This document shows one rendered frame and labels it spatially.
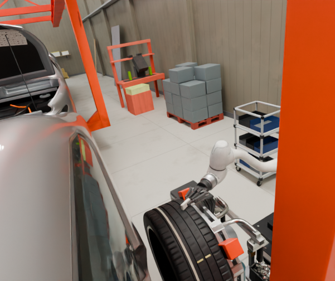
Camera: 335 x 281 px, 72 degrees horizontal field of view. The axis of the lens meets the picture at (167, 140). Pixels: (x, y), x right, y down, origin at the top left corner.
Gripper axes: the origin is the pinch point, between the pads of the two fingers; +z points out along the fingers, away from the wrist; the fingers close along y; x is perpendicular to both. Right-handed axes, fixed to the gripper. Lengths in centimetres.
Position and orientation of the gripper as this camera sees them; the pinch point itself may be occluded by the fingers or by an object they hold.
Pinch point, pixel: (185, 204)
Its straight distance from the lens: 128.3
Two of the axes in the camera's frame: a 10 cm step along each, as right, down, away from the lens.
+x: -1.8, -9.2, -3.5
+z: -6.4, 3.8, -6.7
